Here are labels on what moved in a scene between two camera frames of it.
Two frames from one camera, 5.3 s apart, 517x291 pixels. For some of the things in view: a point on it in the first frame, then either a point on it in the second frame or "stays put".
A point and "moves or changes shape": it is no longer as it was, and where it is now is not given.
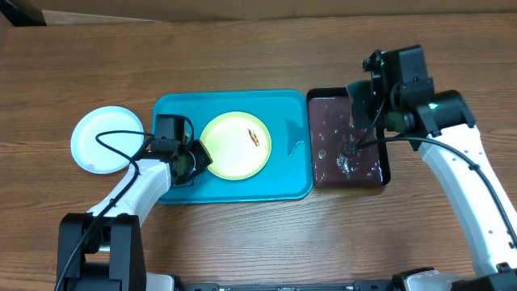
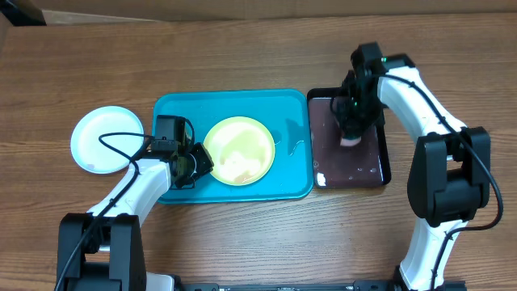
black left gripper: x=203 y=160 stays put
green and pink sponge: x=360 y=91 moves or changes shape
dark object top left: x=20 y=14 stays put
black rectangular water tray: x=336 y=160 stays put
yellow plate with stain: x=239 y=144 moves or changes shape
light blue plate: x=95 y=158 stays put
